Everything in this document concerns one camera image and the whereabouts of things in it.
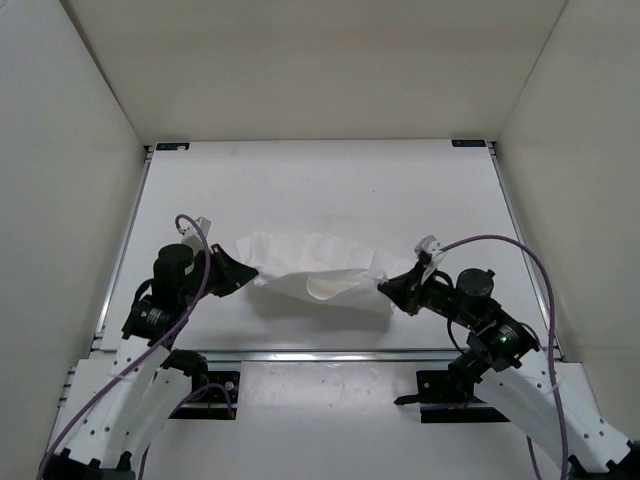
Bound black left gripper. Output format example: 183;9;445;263
185;236;261;297

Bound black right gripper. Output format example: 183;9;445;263
377;261;474;328

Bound white pleated skirt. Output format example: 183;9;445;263
235;231;412;333

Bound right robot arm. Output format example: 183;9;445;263
378;253;639;479

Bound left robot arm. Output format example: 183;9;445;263
37;244;258;479

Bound left corner marker tag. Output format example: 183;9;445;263
155;142;190;151

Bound corner marker tag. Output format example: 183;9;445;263
451;139;486;148
155;142;190;151

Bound right corner marker tag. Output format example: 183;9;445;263
451;139;486;148

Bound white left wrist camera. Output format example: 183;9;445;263
178;217;211;254

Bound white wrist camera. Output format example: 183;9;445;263
414;235;446;275
178;217;211;254

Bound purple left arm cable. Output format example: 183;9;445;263
37;213;219;479

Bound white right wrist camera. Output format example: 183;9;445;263
414;235;446;275

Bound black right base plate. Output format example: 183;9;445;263
416;370;508;424

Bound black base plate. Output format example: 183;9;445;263
416;370;508;424
170;363;241;421

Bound aluminium front table rail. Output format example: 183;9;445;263
89;347;566;365

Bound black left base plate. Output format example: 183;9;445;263
170;363;241;421

